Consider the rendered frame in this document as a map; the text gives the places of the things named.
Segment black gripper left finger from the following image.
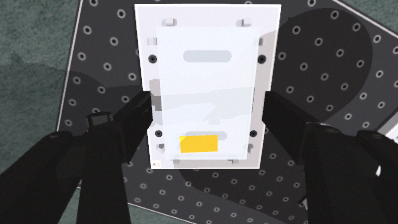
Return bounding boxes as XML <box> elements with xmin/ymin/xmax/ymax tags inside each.
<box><xmin>0</xmin><ymin>91</ymin><xmax>153</xmax><ymax>224</ymax></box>

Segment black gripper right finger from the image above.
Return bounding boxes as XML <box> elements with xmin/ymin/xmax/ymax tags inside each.
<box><xmin>262</xmin><ymin>91</ymin><xmax>398</xmax><ymax>224</ymax></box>

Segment dark grey perforated plate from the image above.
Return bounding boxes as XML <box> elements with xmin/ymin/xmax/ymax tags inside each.
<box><xmin>55</xmin><ymin>0</ymin><xmax>398</xmax><ymax>224</ymax></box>

